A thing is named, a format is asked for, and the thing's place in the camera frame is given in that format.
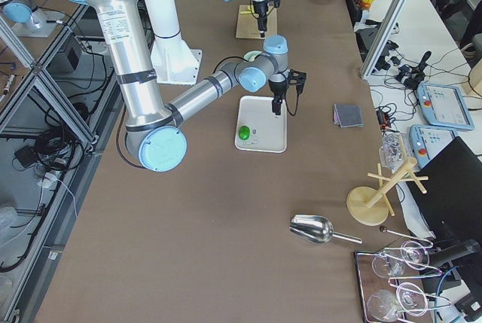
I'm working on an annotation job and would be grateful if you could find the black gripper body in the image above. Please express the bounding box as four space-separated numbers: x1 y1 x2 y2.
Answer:
252 0 269 21
268 73 288 104

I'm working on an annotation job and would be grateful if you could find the light green bowl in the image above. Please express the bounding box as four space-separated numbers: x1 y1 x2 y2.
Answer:
243 50 261 62

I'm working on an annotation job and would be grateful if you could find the yellow plastic knife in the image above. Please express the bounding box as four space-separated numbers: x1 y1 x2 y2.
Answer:
239 5 254 14

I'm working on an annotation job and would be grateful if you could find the wooden cutting board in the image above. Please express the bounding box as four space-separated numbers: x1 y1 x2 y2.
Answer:
236 5 278 39

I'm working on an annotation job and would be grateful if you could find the white rectangular tray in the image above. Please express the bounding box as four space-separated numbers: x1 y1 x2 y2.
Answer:
234 96 287 153

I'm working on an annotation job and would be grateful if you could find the green round fruit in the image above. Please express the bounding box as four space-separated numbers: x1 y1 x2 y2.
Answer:
238 125 251 141

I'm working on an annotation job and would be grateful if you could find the folded grey cloth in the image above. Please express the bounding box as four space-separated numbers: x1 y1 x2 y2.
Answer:
333 103 365 128

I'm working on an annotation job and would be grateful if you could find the clear plastic container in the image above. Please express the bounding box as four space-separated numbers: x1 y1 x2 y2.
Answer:
379 133 413 170

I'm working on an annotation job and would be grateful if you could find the stainless steel scoop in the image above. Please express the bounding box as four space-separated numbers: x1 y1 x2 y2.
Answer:
289 214 363 244

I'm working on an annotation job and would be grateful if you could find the wooden mug tree stand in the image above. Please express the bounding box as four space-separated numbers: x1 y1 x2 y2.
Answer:
346 135 429 226

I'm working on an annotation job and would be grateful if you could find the blue teach pendant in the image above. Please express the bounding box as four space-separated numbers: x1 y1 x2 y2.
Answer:
409 124 458 168
416 83 474 130

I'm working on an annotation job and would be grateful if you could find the wine glass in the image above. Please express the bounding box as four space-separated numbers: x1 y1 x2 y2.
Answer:
400 240 429 271

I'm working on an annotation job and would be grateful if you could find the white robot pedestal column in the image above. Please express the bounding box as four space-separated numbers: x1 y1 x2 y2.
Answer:
144 0 202 85

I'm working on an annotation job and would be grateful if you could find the aluminium frame post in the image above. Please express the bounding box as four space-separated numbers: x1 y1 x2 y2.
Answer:
360 0 407 81

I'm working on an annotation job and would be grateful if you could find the black wire glass rack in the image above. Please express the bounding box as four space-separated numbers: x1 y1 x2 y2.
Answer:
354 247 451 322

